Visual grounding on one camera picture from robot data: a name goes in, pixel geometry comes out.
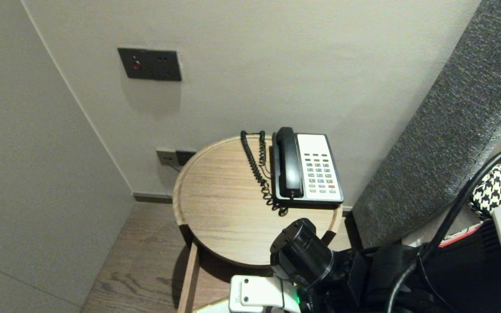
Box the gold tissue box white tissue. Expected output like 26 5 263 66
192 296 234 313

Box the black telephone handset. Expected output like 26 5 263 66
275 127 303 198

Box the round wooden side table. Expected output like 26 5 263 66
173 136 343 269

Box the white and black telephone base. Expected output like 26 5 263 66
271 133 344 204

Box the grey fabric headboard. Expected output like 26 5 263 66
351 0 501 249

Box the black coiled telephone cord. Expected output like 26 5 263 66
240 130 288 216

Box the black wall socket plate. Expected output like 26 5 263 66
176 150 197 166

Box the grey wall socket plate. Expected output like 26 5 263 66
156 149 177 167

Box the dark wall switch panel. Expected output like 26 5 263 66
117 48 182 82

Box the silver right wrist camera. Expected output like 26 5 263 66
229 275 302 313

